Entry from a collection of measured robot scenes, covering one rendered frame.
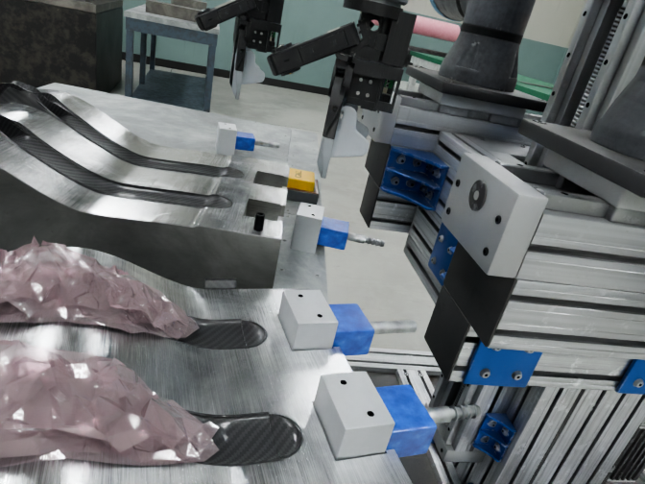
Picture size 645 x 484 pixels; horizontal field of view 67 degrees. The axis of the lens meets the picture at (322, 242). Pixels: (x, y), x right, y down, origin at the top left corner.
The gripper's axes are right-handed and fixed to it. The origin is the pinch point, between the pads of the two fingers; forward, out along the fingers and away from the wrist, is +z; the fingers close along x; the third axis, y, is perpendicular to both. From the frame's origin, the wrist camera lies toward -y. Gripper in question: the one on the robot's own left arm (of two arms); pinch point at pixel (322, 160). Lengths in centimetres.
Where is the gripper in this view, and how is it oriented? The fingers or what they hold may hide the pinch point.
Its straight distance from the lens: 66.4
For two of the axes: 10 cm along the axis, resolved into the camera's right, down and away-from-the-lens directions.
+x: 0.8, -4.3, 9.0
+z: -2.1, 8.8, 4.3
